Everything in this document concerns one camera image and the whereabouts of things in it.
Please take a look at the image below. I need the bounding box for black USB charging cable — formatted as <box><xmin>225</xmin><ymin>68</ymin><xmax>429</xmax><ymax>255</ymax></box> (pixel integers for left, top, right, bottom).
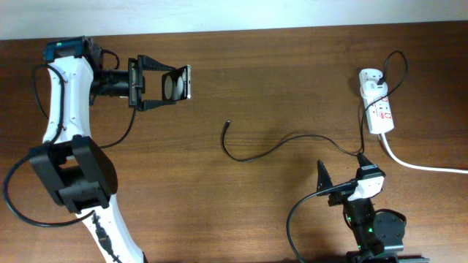
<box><xmin>220</xmin><ymin>50</ymin><xmax>409</xmax><ymax>163</ymax></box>

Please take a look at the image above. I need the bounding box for white power strip cord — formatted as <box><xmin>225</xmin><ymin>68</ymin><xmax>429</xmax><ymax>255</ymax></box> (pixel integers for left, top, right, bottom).
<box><xmin>378</xmin><ymin>132</ymin><xmax>468</xmax><ymax>175</ymax></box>

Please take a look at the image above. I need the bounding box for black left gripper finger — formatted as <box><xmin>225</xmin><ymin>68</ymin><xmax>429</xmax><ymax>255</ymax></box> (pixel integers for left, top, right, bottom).
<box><xmin>137</xmin><ymin>99</ymin><xmax>176</xmax><ymax>111</ymax></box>
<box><xmin>137</xmin><ymin>55</ymin><xmax>176</xmax><ymax>72</ymax></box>

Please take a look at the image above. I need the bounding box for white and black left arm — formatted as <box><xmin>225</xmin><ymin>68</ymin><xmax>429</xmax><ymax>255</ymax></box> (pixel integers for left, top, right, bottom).
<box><xmin>30</xmin><ymin>37</ymin><xmax>190</xmax><ymax>262</ymax></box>

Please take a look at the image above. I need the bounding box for white power strip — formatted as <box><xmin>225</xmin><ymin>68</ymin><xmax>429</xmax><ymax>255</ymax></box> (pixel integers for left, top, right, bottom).
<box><xmin>359</xmin><ymin>69</ymin><xmax>394</xmax><ymax>134</ymax></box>

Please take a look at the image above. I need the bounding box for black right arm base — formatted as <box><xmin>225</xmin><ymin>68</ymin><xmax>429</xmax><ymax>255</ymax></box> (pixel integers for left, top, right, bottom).
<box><xmin>373</xmin><ymin>209</ymin><xmax>407</xmax><ymax>253</ymax></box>

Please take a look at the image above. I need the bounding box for black and cream flip phone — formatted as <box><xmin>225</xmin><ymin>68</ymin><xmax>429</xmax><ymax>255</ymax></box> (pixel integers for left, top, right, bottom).
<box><xmin>162</xmin><ymin>65</ymin><xmax>192</xmax><ymax>102</ymax></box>

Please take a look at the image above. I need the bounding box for white USB charger plug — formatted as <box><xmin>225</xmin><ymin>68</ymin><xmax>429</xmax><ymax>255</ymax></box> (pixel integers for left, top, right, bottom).
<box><xmin>360</xmin><ymin>80</ymin><xmax>388</xmax><ymax>99</ymax></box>

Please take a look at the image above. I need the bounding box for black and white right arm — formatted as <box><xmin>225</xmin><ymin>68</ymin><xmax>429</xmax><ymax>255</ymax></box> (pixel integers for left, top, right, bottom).
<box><xmin>317</xmin><ymin>153</ymin><xmax>385</xmax><ymax>262</ymax></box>

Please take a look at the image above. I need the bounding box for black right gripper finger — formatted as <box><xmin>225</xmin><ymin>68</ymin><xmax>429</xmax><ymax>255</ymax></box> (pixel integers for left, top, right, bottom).
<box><xmin>317</xmin><ymin>160</ymin><xmax>333</xmax><ymax>196</ymax></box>
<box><xmin>357</xmin><ymin>153</ymin><xmax>373</xmax><ymax>167</ymax></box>

